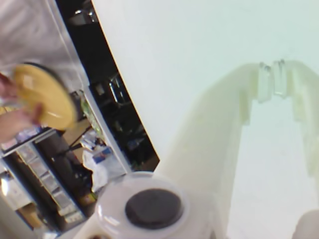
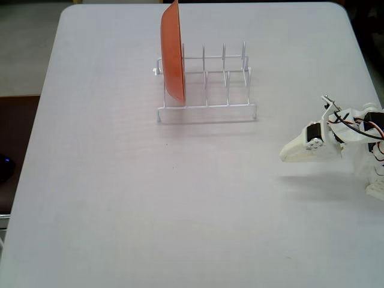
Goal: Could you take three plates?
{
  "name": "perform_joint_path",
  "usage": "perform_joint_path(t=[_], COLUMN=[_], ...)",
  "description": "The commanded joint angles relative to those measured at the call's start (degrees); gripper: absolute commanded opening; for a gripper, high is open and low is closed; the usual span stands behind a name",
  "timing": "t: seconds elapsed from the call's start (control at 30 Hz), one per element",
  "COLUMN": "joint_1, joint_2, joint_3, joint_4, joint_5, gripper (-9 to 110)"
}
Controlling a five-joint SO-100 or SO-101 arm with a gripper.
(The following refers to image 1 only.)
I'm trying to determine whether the yellow plastic plate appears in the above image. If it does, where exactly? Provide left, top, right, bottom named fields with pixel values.
left=11, top=63, right=77, bottom=130

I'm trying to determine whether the person's white shirt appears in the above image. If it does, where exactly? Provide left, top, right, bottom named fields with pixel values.
left=0, top=0, right=84, bottom=85

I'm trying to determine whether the white desk edge panel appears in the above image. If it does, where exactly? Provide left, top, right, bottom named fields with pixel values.
left=46, top=0, right=133, bottom=179

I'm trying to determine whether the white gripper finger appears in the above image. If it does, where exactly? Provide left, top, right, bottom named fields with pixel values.
left=272, top=59, right=319, bottom=184
left=158, top=61, right=272, bottom=239

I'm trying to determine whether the person's left hand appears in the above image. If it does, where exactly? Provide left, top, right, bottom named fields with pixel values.
left=0, top=71, right=15, bottom=98

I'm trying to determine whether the tan cardboard box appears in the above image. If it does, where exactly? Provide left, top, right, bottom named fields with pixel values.
left=59, top=119, right=94, bottom=150

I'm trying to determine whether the person's right hand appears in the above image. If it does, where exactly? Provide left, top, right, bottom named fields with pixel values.
left=0, top=102, right=45, bottom=144

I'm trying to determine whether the grey drawer cabinet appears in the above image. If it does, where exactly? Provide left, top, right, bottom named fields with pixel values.
left=14, top=143, right=87, bottom=226

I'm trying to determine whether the white plastic bag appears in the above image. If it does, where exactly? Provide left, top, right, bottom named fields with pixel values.
left=81, top=145, right=128, bottom=194

